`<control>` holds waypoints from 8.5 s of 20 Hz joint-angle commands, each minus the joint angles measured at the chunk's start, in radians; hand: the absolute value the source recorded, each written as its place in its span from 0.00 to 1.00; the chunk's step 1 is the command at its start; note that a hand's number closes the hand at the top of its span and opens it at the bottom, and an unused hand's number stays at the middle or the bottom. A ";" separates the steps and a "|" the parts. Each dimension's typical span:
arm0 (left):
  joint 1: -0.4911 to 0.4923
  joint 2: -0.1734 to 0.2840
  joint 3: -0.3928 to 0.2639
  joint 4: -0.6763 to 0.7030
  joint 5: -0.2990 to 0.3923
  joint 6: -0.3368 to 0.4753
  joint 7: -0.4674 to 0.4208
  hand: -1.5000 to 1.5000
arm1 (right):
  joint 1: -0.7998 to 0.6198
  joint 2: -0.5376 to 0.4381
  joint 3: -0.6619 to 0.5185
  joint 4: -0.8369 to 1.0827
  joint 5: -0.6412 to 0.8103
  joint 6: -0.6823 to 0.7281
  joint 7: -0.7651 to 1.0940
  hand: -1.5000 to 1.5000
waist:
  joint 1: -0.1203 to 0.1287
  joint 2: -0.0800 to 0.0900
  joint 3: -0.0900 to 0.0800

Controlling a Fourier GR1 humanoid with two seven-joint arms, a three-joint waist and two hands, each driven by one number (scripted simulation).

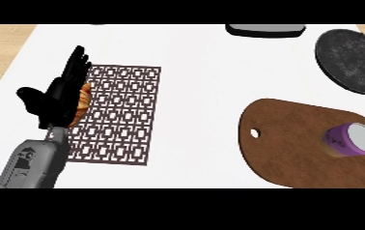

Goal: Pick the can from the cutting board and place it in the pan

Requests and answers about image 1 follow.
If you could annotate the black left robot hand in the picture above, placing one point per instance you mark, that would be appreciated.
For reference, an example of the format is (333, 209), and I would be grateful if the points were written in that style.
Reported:
(59, 95)

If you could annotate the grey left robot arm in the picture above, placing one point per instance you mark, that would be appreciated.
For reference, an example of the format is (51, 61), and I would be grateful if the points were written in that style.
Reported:
(33, 163)

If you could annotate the brown wooden cutting board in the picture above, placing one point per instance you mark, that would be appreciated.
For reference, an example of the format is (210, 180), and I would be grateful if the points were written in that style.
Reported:
(294, 143)

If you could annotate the dark grey pan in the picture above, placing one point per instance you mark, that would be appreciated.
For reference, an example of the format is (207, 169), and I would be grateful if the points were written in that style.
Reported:
(345, 60)

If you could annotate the purple can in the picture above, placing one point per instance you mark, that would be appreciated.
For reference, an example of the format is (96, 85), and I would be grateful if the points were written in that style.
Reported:
(345, 140)

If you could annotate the golden brown croissant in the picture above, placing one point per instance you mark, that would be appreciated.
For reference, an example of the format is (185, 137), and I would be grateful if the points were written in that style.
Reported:
(85, 103)

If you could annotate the brown patterned placemat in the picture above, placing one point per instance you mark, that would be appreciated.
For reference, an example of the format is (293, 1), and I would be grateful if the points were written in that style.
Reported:
(119, 111)

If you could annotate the black and grey appliance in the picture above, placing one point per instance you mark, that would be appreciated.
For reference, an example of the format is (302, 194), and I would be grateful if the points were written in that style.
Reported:
(265, 30)

